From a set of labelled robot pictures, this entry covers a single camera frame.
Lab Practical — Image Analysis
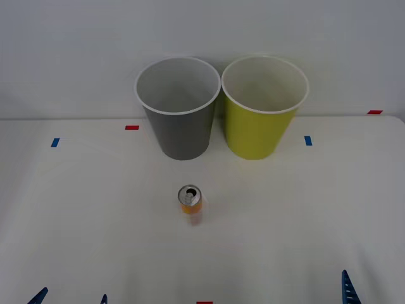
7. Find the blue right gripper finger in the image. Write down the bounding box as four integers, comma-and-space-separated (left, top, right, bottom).
340, 269, 362, 304

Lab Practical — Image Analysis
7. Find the orange drink can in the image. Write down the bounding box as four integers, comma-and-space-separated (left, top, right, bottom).
177, 184, 204, 226

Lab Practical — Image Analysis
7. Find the grey plastic waste bin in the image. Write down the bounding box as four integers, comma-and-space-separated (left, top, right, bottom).
134, 56, 221, 161

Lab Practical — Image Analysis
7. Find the yellow-green plastic waste bin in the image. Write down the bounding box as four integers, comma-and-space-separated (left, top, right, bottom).
220, 54, 310, 161

